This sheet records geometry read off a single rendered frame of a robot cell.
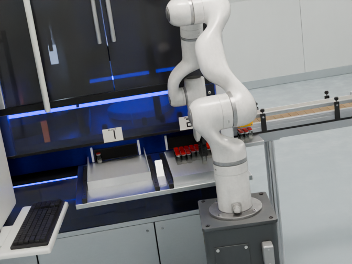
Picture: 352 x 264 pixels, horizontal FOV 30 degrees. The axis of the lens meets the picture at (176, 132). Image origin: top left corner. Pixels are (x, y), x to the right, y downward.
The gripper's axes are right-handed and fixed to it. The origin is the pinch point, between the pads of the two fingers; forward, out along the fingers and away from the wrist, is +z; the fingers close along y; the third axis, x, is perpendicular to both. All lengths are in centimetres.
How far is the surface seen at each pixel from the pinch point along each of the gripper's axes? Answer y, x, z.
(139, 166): -9.5, -27.3, 5.9
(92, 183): 8.3, -47.4, 3.5
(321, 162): -207, 115, 94
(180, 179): 19.2, -12.7, 4.1
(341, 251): -65, 78, 94
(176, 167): -0.3, -12.0, 5.9
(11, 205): -2, -83, 11
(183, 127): -17.8, -5.4, -6.1
